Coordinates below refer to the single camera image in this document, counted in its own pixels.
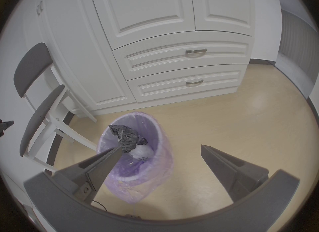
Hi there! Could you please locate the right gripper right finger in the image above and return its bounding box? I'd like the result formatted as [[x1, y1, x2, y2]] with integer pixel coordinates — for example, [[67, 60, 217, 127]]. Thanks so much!
[[201, 144, 269, 203]]

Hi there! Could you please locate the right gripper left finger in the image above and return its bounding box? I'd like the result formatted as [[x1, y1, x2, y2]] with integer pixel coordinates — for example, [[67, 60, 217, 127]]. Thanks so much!
[[54, 146, 123, 204]]

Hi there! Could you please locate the crumpled black plastic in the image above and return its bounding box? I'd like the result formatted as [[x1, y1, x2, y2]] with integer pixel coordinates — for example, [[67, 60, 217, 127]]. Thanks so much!
[[109, 124, 148, 154]]

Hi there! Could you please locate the purple plastic bag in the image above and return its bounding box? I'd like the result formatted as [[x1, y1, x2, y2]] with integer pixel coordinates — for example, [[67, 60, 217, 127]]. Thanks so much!
[[97, 112, 173, 204]]

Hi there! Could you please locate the crumpled white paper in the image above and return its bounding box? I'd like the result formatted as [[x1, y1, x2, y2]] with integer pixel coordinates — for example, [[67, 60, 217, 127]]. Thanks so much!
[[129, 145, 154, 161]]

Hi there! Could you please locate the white chair with grey seat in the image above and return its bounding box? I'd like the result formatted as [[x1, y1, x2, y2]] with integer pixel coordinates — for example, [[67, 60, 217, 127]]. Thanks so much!
[[14, 43, 98, 174]]

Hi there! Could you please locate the white wardrobe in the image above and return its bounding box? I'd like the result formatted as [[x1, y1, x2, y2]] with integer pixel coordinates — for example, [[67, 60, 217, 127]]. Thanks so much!
[[35, 0, 282, 117]]

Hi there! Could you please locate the black cable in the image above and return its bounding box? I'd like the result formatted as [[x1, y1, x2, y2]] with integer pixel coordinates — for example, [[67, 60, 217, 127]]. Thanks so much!
[[91, 200, 108, 211]]

